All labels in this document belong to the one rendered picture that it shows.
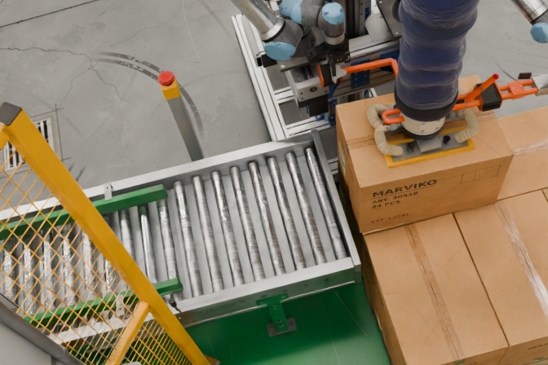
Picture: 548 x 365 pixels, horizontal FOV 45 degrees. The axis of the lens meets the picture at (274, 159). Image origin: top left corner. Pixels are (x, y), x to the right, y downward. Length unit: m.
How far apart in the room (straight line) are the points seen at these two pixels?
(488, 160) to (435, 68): 0.57
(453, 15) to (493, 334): 1.31
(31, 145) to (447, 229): 1.89
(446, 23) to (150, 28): 2.80
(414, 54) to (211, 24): 2.43
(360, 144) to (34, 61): 2.63
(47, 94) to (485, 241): 2.80
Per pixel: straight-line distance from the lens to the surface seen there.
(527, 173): 3.10
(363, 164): 2.57
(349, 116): 2.70
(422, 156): 2.58
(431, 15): 2.01
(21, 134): 1.50
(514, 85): 2.66
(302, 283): 2.79
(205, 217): 2.98
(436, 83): 2.27
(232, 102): 3.99
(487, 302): 2.81
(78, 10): 4.83
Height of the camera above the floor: 3.15
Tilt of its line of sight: 58 degrees down
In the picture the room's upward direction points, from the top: 12 degrees counter-clockwise
